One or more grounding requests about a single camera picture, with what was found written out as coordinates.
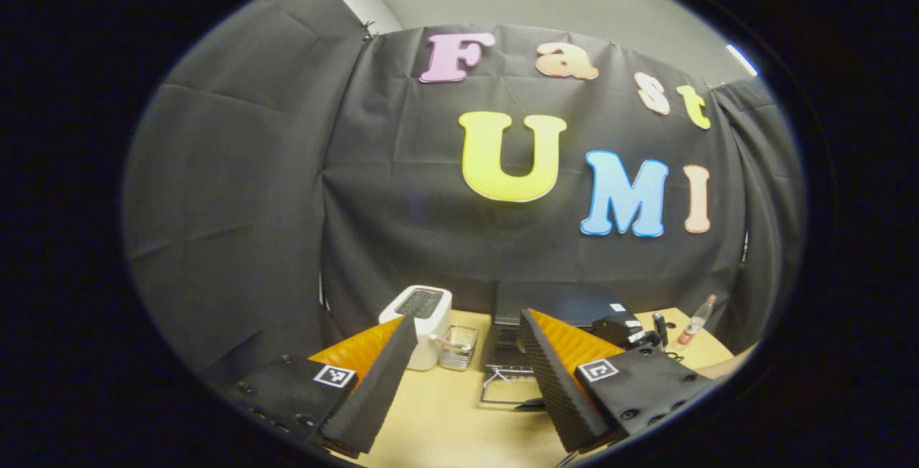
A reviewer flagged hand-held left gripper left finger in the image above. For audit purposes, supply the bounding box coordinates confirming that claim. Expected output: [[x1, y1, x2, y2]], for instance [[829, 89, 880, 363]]
[[215, 314, 419, 458]]

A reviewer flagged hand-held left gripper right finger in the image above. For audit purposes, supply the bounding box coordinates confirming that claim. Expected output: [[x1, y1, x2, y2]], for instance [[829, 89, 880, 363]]
[[518, 309, 713, 454]]

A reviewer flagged black electric oven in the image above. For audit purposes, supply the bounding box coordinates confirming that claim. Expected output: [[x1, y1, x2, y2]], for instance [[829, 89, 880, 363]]
[[480, 281, 643, 413]]

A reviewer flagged clear plastic water bottle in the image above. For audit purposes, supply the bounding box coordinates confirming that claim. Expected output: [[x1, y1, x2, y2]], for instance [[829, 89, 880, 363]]
[[673, 294, 717, 352]]

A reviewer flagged white toaster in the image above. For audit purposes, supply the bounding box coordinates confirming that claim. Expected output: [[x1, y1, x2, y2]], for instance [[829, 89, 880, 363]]
[[378, 285, 453, 372]]

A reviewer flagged black backdrop cloth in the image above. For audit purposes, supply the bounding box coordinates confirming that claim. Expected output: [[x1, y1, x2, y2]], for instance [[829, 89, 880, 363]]
[[122, 0, 805, 383]]

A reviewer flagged ceiling light panel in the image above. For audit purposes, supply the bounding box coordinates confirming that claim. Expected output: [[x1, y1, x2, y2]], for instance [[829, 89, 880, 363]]
[[725, 45, 760, 78]]

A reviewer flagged wire toaster basket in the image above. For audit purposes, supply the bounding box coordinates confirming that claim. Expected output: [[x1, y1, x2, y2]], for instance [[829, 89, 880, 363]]
[[438, 324, 480, 372]]

